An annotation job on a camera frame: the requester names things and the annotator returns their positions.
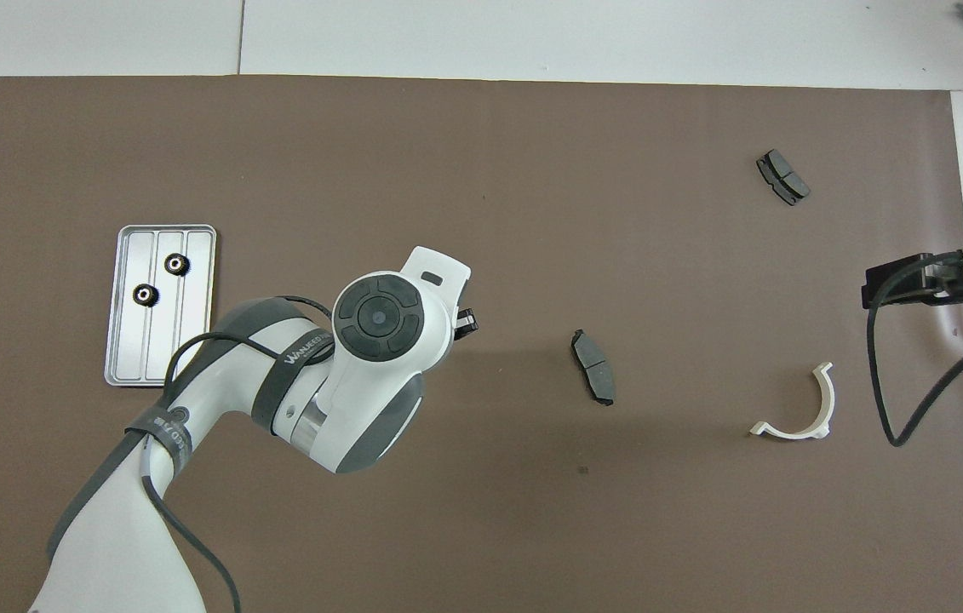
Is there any silver metal tray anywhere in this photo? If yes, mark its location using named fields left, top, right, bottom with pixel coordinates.
left=104, top=224, right=218, bottom=388

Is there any dark grey brake pad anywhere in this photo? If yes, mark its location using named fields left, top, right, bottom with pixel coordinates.
left=570, top=329, right=616, bottom=407
left=756, top=149, right=811, bottom=207

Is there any brown table mat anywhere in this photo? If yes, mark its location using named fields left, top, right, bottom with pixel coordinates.
left=0, top=75, right=963, bottom=613

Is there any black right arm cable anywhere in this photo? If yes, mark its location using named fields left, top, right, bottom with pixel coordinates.
left=867, top=251, right=963, bottom=448

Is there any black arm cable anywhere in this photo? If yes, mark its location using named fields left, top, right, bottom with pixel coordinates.
left=867, top=251, right=963, bottom=448
left=140, top=294, right=337, bottom=613

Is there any white curved plastic bracket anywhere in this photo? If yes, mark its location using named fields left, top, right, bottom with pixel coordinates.
left=749, top=362, right=835, bottom=441

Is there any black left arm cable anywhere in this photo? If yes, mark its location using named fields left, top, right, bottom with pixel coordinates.
left=140, top=294, right=337, bottom=613

